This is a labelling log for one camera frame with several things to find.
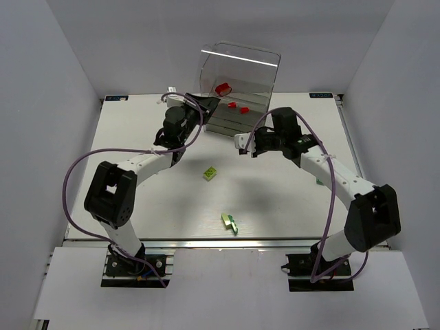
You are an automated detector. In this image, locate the large red lego piece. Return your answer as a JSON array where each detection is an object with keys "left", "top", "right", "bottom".
[{"left": 214, "top": 82, "right": 232, "bottom": 97}]

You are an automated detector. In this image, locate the clear drawer container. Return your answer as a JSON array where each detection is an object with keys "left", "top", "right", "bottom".
[{"left": 199, "top": 41, "right": 281, "bottom": 137}]

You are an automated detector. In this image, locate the lime green lego brick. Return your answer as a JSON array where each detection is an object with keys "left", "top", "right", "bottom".
[{"left": 203, "top": 166, "right": 217, "bottom": 182}]

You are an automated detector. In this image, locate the light green lego assembly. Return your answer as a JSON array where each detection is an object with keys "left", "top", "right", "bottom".
[{"left": 221, "top": 213, "right": 239, "bottom": 236}]

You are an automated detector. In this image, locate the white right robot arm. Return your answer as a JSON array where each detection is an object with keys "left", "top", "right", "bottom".
[{"left": 243, "top": 107, "right": 402, "bottom": 281}]

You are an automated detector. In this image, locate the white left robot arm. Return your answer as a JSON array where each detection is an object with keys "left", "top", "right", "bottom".
[{"left": 84, "top": 90, "right": 220, "bottom": 274}]

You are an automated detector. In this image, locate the blue label right corner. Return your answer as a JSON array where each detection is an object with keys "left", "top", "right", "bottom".
[{"left": 309, "top": 92, "right": 333, "bottom": 98}]

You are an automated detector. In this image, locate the blue label corner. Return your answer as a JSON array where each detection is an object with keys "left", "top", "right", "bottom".
[
  {"left": 104, "top": 95, "right": 129, "bottom": 102},
  {"left": 309, "top": 92, "right": 333, "bottom": 98}
]

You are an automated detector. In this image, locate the blue label left corner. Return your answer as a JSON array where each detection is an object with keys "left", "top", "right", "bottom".
[{"left": 104, "top": 95, "right": 129, "bottom": 102}]

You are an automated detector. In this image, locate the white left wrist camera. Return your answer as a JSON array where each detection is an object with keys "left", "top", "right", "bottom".
[{"left": 160, "top": 94, "right": 185, "bottom": 107}]

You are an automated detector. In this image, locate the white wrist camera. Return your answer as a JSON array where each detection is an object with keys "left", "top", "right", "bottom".
[
  {"left": 160, "top": 94, "right": 185, "bottom": 107},
  {"left": 234, "top": 133, "right": 256, "bottom": 157}
]

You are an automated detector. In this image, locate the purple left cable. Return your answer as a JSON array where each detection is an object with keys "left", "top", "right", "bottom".
[{"left": 61, "top": 91, "right": 204, "bottom": 288}]

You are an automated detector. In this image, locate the purple cable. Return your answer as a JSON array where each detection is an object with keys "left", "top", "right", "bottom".
[
  {"left": 61, "top": 91, "right": 204, "bottom": 288},
  {"left": 240, "top": 109, "right": 371, "bottom": 285}
]

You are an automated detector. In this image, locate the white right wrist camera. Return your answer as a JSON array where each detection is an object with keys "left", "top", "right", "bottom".
[{"left": 234, "top": 133, "right": 256, "bottom": 157}]

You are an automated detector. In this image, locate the aluminium table front rail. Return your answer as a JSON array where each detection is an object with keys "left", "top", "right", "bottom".
[{"left": 62, "top": 237, "right": 318, "bottom": 250}]

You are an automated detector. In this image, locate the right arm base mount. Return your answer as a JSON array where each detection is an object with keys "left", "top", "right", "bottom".
[{"left": 280, "top": 252, "right": 354, "bottom": 292}]

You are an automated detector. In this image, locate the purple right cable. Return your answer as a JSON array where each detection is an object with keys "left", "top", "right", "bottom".
[{"left": 240, "top": 109, "right": 371, "bottom": 285}]

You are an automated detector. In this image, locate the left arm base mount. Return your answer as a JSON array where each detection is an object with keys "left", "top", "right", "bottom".
[{"left": 100, "top": 245, "right": 173, "bottom": 289}]

